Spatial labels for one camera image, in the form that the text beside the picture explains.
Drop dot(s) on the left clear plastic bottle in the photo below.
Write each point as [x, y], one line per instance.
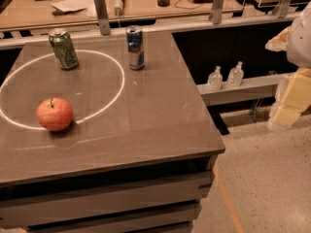
[215, 79]

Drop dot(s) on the left metal bracket post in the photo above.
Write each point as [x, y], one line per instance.
[102, 15]

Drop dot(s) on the grey white cylindrical tool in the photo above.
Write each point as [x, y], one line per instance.
[118, 7]

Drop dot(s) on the right metal bracket post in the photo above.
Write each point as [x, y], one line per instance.
[281, 9]

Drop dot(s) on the green soda can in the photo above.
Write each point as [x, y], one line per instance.
[63, 48]

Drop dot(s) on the right clear plastic bottle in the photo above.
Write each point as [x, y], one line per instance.
[236, 75]

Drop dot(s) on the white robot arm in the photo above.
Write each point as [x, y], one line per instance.
[299, 40]

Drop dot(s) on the blue silver redbull can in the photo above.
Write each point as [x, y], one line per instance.
[134, 38]

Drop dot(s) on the red apple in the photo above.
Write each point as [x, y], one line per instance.
[55, 114]

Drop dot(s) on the clear plastic bottle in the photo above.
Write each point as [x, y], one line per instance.
[215, 79]
[236, 75]

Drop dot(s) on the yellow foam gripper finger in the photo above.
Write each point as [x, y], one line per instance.
[292, 98]
[279, 42]

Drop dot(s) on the white paper sheet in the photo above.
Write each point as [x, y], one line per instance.
[72, 6]

